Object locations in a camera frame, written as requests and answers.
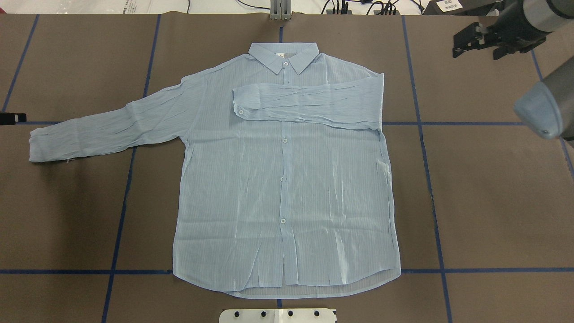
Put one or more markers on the aluminium frame post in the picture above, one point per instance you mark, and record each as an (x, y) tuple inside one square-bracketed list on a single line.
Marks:
[(280, 10)]

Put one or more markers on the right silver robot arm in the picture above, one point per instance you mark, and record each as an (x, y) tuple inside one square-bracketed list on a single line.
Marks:
[(547, 108)]

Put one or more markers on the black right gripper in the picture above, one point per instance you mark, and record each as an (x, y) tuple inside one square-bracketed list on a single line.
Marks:
[(515, 23)]

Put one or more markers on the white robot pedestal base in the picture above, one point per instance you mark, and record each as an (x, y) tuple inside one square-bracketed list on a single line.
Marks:
[(279, 315)]

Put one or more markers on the light blue button shirt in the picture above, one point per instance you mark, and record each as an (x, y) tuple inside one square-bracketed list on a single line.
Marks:
[(286, 186)]

